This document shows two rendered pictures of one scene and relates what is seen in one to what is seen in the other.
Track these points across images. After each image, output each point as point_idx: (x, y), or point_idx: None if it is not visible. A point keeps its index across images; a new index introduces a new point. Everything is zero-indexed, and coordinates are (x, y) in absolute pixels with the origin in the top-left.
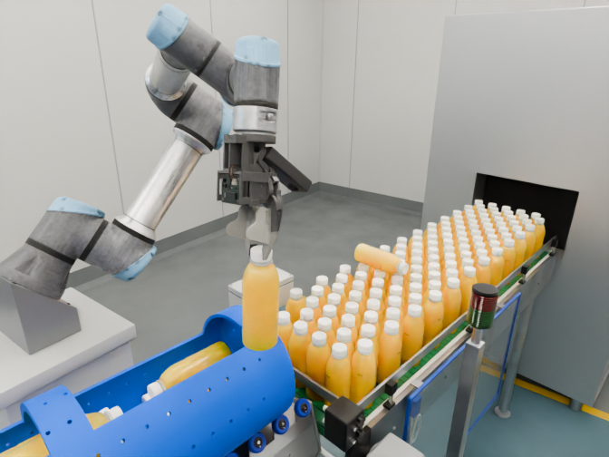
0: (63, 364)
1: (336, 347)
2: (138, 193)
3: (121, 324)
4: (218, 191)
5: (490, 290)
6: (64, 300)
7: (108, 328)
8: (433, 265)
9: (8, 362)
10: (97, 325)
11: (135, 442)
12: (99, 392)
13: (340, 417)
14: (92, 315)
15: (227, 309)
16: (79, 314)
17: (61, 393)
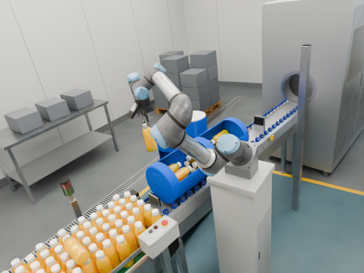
0: None
1: (128, 192)
2: (203, 146)
3: (211, 177)
4: (153, 108)
5: (63, 179)
6: (248, 184)
7: (215, 175)
8: (36, 262)
9: None
10: (220, 175)
11: None
12: None
13: (134, 190)
14: (227, 179)
15: (166, 169)
16: (233, 179)
17: (201, 141)
